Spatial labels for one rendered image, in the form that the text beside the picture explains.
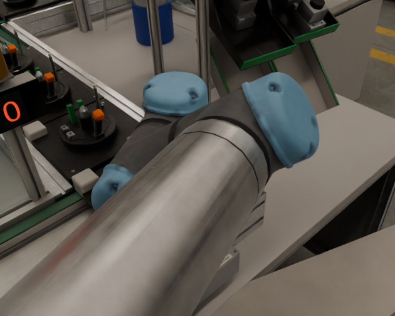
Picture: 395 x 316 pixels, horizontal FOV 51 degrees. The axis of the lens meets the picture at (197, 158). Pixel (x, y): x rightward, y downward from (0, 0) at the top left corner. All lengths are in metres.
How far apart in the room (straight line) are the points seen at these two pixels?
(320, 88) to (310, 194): 0.27
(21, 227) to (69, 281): 0.75
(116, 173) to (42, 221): 0.55
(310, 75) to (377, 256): 0.46
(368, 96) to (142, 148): 2.83
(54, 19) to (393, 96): 2.26
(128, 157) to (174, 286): 0.22
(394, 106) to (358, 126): 1.82
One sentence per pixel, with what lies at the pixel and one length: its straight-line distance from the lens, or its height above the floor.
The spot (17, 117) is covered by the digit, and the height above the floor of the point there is 1.19.
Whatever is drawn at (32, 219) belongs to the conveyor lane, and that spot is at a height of 0.95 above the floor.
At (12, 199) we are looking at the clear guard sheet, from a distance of 0.94.
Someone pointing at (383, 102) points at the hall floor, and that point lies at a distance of 3.12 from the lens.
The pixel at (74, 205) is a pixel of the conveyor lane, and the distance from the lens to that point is 0.94.
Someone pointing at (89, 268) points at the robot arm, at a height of 1.43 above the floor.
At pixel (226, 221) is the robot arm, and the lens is 0.24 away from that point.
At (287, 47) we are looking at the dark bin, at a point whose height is 1.21.
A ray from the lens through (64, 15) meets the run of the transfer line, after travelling 2.00.
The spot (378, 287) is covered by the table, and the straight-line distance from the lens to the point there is 0.91.
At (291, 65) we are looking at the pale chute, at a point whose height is 1.09.
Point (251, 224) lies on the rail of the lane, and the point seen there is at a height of 0.88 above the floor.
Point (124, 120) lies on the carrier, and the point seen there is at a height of 0.97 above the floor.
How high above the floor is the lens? 1.58
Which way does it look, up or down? 40 degrees down
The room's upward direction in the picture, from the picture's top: 3 degrees counter-clockwise
